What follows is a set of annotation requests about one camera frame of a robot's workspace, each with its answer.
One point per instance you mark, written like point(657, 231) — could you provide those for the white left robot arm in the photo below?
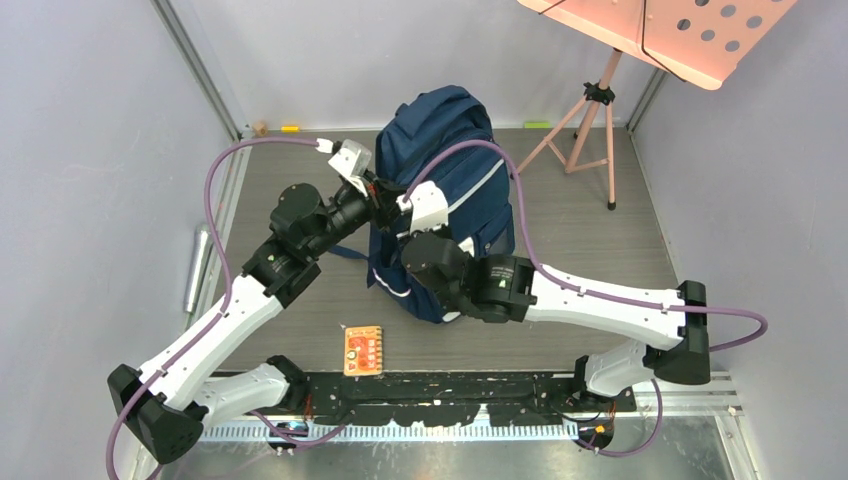
point(169, 401)

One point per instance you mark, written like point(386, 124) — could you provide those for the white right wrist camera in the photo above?
point(427, 207)

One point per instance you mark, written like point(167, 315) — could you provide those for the orange spiral notepad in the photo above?
point(363, 351)

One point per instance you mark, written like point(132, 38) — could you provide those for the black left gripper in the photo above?
point(385, 195)

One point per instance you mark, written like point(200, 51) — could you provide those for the small wooden block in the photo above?
point(260, 129)

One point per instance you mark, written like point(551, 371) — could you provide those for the navy blue backpack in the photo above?
point(447, 135)

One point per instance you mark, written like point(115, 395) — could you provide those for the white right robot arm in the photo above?
point(664, 341)

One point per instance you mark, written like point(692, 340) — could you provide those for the green marker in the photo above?
point(536, 125)

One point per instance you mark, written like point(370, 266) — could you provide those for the silver metal cylinder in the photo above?
point(199, 260)

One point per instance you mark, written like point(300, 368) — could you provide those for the pink music stand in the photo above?
point(697, 42)

